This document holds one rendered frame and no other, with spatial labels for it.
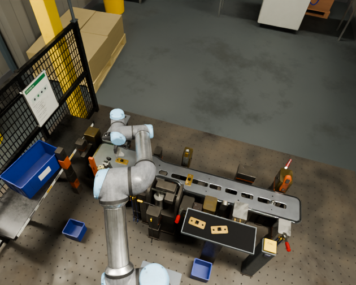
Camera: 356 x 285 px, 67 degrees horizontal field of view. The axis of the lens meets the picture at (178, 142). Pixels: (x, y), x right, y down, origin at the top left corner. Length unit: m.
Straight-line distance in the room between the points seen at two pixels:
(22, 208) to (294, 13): 5.02
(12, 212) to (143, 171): 0.94
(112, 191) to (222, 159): 1.34
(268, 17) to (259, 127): 2.58
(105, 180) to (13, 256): 1.14
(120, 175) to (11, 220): 0.87
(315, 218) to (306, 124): 1.88
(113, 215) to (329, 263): 1.50
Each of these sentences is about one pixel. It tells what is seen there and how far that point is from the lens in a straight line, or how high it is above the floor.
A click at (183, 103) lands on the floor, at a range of 3.66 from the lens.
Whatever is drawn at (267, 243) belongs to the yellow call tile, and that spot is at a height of 1.16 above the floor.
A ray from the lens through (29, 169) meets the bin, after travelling 1.92.
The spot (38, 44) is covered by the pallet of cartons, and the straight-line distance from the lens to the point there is 4.12.
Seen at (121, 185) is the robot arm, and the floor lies 1.58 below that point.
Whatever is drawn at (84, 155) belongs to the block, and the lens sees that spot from 1.91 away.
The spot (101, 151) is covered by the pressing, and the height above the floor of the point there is 1.00.
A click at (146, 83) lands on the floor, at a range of 3.95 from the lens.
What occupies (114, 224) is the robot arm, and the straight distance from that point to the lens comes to 1.11.
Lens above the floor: 2.49
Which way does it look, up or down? 51 degrees down
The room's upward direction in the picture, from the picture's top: 5 degrees clockwise
